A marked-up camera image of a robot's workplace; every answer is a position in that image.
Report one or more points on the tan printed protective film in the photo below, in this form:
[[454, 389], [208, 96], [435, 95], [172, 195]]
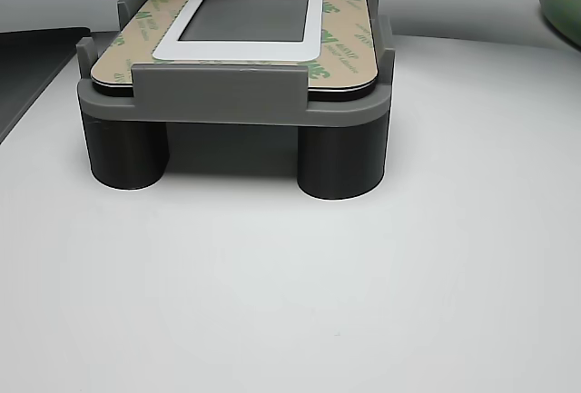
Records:
[[349, 43]]

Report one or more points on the white plate with screen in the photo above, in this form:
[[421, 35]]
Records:
[[254, 52]]

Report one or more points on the dark flat tray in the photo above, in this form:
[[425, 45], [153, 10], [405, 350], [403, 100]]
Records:
[[32, 66]]

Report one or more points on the green rounded object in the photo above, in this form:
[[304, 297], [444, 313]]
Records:
[[563, 7]]

